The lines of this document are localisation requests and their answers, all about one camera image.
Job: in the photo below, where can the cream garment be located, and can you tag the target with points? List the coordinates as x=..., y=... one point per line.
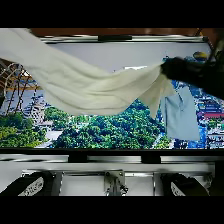
x=83, y=86

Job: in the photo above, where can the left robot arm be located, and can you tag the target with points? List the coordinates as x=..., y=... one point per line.
x=23, y=185

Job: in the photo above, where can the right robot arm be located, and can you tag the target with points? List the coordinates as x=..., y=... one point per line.
x=200, y=75

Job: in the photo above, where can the light blue garment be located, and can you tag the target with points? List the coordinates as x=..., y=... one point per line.
x=181, y=116

